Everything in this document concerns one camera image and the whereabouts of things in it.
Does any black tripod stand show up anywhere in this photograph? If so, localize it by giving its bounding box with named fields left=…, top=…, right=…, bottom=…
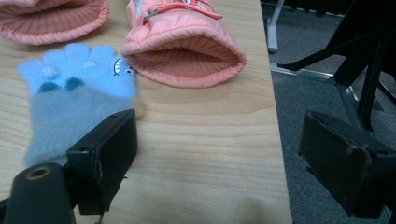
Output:
left=276, top=0, right=396, bottom=133

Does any blue knitted glove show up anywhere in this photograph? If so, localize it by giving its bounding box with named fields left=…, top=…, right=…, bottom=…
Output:
left=17, top=42, right=139, bottom=167

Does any metal floor rail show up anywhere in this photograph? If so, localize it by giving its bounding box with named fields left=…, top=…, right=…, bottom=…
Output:
left=269, top=63, right=336, bottom=83
left=335, top=81, right=387, bottom=133

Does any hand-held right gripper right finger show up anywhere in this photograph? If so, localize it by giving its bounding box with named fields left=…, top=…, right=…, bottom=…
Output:
left=298, top=110, right=396, bottom=219

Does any pink padded glove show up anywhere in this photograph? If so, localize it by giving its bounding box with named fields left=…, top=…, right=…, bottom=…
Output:
left=0, top=0, right=110, bottom=47
left=120, top=0, right=248, bottom=89

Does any white desk frame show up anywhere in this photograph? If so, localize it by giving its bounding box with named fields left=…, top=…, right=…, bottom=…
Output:
left=265, top=0, right=286, bottom=54

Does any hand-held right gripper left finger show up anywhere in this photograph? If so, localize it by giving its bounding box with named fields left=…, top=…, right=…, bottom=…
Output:
left=65, top=108, right=139, bottom=216

